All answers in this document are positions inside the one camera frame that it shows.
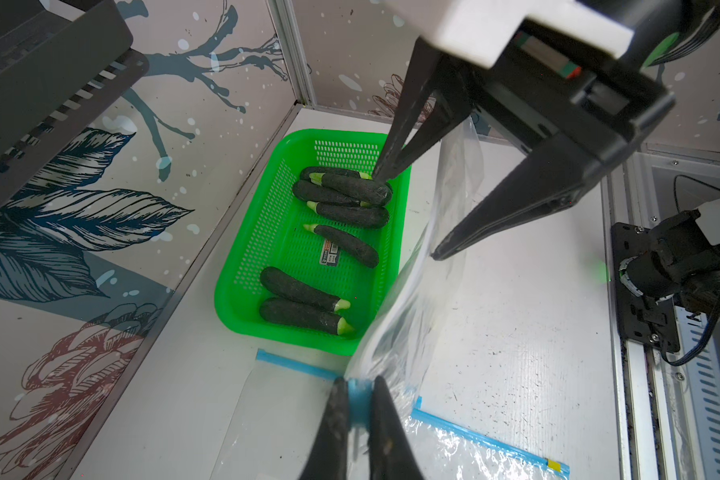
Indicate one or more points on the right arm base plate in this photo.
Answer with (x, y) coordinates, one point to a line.
(644, 308)

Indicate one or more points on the green plastic basket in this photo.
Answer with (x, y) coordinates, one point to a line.
(272, 234)

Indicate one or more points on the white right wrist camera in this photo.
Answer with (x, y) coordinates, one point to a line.
(479, 30)

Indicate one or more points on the eggplant in basket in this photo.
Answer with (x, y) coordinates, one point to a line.
(343, 196)

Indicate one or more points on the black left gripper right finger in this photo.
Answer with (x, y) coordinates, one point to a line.
(390, 455)

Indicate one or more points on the small clear zip-top bag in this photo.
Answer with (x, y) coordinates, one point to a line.
(400, 342)

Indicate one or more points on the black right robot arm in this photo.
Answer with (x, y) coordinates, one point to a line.
(664, 31)

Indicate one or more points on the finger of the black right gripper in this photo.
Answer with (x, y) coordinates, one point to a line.
(547, 180)
(434, 100)

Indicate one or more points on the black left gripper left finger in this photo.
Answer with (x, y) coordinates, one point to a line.
(328, 457)

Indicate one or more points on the large clear zip-top bag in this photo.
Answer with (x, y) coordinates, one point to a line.
(276, 420)

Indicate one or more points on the black hanging wire shelf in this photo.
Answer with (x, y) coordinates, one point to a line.
(57, 76)

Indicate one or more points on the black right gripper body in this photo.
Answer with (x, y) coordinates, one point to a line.
(572, 131)

